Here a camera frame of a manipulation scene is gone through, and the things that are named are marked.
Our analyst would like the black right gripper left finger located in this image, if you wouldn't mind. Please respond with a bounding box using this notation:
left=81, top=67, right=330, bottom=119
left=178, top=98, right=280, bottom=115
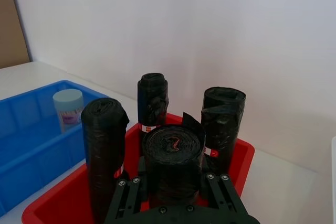
left=104, top=155, right=153, bottom=222

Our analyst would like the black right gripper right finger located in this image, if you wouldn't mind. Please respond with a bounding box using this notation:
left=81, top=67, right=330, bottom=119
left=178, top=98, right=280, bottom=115
left=198, top=161, right=249, bottom=218

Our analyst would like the black trash bag roll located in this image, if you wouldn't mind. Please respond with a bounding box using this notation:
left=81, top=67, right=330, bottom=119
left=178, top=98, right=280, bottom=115
left=200, top=87, right=247, bottom=175
left=141, top=112, right=207, bottom=209
left=136, top=72, right=170, bottom=134
left=80, top=97, right=131, bottom=224

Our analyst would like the red plastic bin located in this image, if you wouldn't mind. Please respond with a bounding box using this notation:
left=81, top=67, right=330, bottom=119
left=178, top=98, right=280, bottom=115
left=21, top=112, right=256, bottom=224

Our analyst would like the pale blue capped can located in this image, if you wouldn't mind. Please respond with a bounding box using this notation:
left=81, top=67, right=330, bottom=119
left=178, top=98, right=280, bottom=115
left=52, top=89, right=85, bottom=133

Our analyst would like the blue plastic bin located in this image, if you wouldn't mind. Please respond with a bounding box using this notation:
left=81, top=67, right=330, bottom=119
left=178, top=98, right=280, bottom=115
left=0, top=80, right=113, bottom=210

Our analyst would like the brown board panel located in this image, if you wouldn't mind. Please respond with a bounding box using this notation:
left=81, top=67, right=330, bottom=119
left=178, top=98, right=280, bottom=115
left=0, top=0, right=31, bottom=70

